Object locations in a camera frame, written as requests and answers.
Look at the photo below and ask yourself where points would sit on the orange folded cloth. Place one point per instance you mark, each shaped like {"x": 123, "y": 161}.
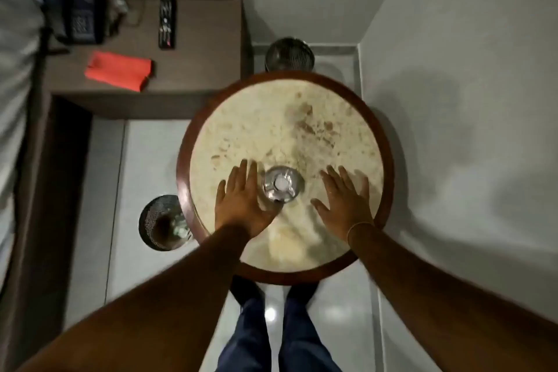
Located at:
{"x": 118, "y": 71}

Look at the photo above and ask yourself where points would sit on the person's right forearm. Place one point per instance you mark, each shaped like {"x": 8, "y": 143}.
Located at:
{"x": 436, "y": 297}

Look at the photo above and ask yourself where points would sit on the person's black shoe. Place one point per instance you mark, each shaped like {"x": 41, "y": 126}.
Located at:
{"x": 301, "y": 291}
{"x": 246, "y": 289}

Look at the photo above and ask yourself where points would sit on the black remote control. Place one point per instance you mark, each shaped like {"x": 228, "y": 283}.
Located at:
{"x": 167, "y": 22}

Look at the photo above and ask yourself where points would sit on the person's left hand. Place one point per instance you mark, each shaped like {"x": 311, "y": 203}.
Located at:
{"x": 242, "y": 206}

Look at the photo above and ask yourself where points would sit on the brown wooden bedside cabinet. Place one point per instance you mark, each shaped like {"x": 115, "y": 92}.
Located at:
{"x": 196, "y": 36}

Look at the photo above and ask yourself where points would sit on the person's right little finger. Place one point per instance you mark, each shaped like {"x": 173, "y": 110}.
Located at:
{"x": 365, "y": 189}

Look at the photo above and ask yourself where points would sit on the person's blue trousers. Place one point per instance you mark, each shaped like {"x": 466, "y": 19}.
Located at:
{"x": 301, "y": 337}

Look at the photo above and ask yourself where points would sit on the person's left forearm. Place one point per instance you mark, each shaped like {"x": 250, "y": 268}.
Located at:
{"x": 165, "y": 306}

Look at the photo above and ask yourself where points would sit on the person's left thumb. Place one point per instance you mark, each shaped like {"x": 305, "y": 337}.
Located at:
{"x": 271, "y": 207}

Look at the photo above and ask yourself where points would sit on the black desk telephone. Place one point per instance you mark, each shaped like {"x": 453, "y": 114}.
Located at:
{"x": 83, "y": 16}

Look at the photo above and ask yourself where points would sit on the person's right thumb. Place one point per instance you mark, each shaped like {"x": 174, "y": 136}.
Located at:
{"x": 319, "y": 207}

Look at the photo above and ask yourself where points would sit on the bed with white sheet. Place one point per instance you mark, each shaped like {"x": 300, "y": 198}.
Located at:
{"x": 15, "y": 79}

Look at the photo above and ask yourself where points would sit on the black mesh waste bin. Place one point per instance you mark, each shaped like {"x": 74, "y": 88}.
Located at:
{"x": 289, "y": 55}
{"x": 159, "y": 223}

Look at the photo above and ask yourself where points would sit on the person's left little finger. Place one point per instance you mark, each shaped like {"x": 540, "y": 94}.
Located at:
{"x": 221, "y": 191}

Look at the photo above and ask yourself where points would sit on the person's right hand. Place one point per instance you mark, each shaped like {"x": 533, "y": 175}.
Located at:
{"x": 346, "y": 210}

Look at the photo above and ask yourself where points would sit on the clear plastic bottle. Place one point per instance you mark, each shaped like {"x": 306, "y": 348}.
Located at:
{"x": 283, "y": 184}

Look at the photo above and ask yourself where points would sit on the person's left middle finger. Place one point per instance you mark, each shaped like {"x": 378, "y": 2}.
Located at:
{"x": 242, "y": 174}

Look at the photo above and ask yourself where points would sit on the round wood-rimmed stone table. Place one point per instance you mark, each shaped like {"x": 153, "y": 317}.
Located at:
{"x": 287, "y": 123}

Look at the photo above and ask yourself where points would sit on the person's right middle finger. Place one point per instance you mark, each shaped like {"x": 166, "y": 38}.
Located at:
{"x": 337, "y": 179}

